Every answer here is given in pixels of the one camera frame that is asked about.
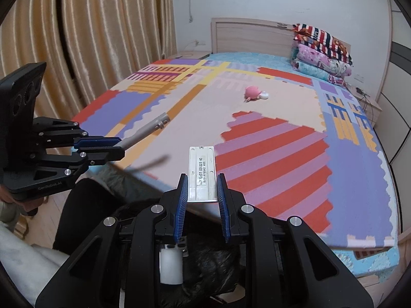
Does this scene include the wooden bed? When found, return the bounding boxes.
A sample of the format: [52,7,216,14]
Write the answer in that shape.
[72,17,405,286]

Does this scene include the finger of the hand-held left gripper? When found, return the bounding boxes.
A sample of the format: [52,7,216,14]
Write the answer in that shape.
[32,117,123,151]
[30,147,125,182]

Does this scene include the pink floral quilt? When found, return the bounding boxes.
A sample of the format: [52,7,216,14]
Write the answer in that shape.
[297,43,353,76]

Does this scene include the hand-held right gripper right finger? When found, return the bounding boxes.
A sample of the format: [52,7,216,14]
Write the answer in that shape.
[216,172,367,308]

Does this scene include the person's left forearm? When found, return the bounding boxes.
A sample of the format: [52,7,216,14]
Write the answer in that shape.
[0,199,69,299]

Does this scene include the white plastic wall bracket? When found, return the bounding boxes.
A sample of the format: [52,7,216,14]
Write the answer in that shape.
[160,146,219,285]

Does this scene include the colourful foam play mat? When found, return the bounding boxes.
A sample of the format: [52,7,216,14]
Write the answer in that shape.
[72,58,399,249]

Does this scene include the beige striped curtain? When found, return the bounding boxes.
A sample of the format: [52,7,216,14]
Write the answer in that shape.
[0,0,178,135]

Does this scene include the pink toy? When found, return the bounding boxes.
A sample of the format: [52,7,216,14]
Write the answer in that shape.
[244,86,269,102]

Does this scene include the wooden nightstand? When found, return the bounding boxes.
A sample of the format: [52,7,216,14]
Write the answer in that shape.
[345,83,382,126]
[170,51,212,60]

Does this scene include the beige wardrobe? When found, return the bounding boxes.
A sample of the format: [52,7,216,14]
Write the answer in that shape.
[379,0,411,232]

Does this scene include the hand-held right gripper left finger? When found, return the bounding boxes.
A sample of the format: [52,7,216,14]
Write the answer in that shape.
[37,172,190,308]

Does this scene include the grey metal tube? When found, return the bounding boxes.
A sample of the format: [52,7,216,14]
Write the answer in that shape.
[120,112,170,151]

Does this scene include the black cables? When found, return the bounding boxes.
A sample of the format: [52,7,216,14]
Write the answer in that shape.
[355,86,378,122]

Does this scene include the blue folded quilt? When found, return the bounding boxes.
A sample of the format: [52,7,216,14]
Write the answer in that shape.
[291,59,347,85]

